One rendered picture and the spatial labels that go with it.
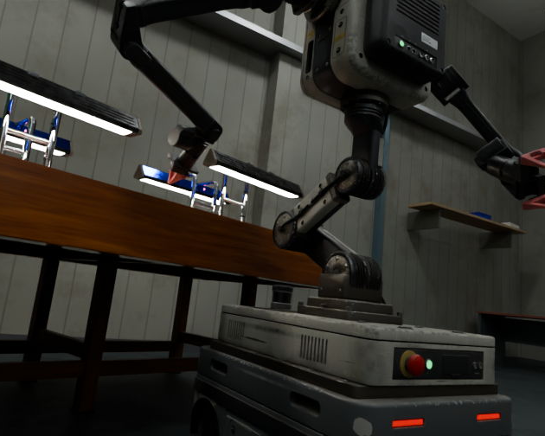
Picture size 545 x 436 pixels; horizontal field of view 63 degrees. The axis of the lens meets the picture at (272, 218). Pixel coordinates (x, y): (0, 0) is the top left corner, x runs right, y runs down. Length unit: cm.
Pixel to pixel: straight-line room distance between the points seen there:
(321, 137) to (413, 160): 146
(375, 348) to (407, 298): 466
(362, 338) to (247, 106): 368
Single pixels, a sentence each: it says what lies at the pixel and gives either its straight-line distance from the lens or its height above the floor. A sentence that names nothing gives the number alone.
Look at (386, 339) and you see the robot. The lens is 92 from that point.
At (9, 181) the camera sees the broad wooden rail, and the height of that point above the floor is 71.
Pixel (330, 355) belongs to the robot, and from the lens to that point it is 98.
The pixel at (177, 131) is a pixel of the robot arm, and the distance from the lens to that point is 141.
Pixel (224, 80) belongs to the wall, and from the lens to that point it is 439.
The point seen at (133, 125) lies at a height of 107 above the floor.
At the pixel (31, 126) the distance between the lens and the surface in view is 201.
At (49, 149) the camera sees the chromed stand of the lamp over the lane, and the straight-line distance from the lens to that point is 176.
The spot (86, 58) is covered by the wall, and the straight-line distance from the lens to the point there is 401.
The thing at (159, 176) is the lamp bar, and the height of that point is 108.
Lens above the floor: 50
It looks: 10 degrees up
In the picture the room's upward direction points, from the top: 6 degrees clockwise
